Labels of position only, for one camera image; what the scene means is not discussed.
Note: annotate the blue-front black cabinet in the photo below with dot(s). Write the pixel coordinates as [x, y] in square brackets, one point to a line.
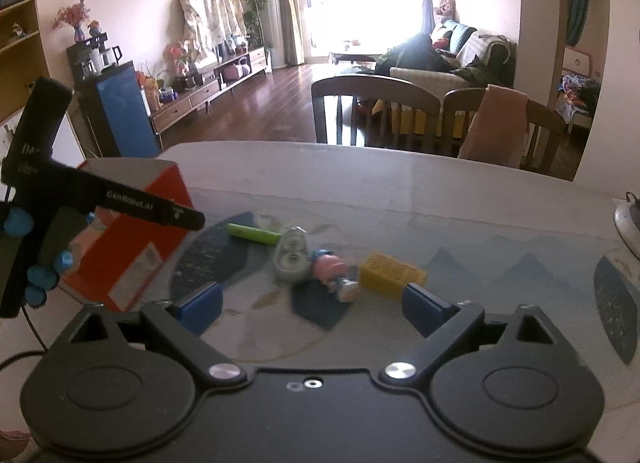
[125, 113]

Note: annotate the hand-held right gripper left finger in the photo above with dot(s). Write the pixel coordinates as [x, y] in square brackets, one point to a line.
[200, 307]

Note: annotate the red cardboard box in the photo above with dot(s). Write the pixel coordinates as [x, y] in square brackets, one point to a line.
[150, 248]

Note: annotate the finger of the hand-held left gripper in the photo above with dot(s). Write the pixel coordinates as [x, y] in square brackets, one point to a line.
[187, 217]

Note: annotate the coffee table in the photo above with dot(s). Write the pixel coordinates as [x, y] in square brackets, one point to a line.
[352, 50]

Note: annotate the green marker pen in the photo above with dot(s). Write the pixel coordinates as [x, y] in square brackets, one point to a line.
[252, 233]

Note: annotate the wooden tv console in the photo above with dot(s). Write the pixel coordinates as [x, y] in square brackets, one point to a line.
[200, 95]

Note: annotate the yellow cardboard box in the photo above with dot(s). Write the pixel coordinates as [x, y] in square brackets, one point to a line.
[392, 274]

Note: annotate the dark wooden chair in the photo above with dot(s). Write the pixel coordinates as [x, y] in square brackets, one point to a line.
[375, 90]

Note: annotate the pale green correction tape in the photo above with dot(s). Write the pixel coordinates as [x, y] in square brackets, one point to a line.
[291, 255]

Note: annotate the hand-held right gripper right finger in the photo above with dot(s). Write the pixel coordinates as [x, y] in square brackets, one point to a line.
[425, 308]

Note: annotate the sofa with dark clothes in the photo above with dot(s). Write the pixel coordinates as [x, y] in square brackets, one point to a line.
[450, 63]

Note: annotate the person's left hand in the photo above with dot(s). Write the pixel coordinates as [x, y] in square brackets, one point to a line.
[65, 248]

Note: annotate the pink flowers in vase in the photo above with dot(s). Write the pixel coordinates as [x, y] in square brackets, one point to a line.
[72, 15]

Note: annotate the white standing air conditioner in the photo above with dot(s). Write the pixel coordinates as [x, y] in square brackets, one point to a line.
[270, 18]

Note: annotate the pink-headed doll figure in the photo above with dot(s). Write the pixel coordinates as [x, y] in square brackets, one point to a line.
[330, 270]

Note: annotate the teal curtain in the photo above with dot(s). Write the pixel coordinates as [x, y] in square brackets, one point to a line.
[577, 0]

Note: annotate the yellow wooden shelf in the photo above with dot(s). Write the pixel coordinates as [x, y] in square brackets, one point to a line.
[15, 33]

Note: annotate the black coffee maker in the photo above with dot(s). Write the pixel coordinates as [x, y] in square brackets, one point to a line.
[95, 55]

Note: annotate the brown wooden chair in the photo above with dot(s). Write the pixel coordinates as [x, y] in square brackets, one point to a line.
[545, 128]

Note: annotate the pink cloth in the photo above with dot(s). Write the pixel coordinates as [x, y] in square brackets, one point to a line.
[495, 125]

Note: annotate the cloth-covered television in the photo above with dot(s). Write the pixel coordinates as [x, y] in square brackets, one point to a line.
[210, 15]

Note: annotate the green potted plant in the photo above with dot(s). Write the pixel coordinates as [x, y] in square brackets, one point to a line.
[256, 10]

